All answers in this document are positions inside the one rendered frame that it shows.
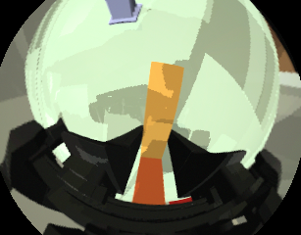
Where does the orange bar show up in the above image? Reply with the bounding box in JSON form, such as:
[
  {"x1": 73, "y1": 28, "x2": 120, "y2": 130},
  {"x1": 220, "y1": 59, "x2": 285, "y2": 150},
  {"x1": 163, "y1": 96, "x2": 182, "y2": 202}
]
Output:
[{"x1": 131, "y1": 62, "x2": 184, "y2": 205}]

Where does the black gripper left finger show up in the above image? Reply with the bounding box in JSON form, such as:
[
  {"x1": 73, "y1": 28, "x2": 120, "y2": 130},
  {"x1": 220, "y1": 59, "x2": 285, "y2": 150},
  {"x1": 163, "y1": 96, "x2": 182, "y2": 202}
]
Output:
[{"x1": 61, "y1": 125, "x2": 143, "y2": 195}]

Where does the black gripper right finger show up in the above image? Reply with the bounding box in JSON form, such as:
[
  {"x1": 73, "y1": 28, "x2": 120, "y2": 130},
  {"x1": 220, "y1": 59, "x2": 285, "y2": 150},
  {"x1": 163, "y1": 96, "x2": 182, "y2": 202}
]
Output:
[{"x1": 169, "y1": 129, "x2": 247, "y2": 199}]

